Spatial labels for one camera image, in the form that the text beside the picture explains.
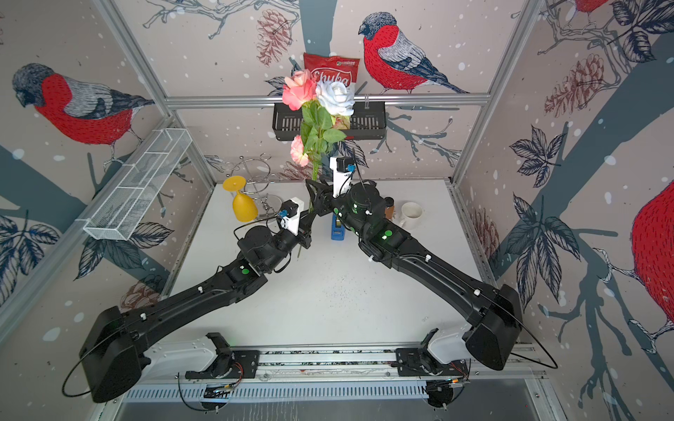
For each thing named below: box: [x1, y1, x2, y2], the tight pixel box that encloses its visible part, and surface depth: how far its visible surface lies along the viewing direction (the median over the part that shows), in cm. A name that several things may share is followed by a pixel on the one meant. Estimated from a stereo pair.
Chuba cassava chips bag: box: [302, 52, 360, 87], surface depth 84 cm
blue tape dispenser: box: [330, 213, 346, 241], surface depth 103 cm
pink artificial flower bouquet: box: [281, 69, 356, 182], surface depth 52 cm
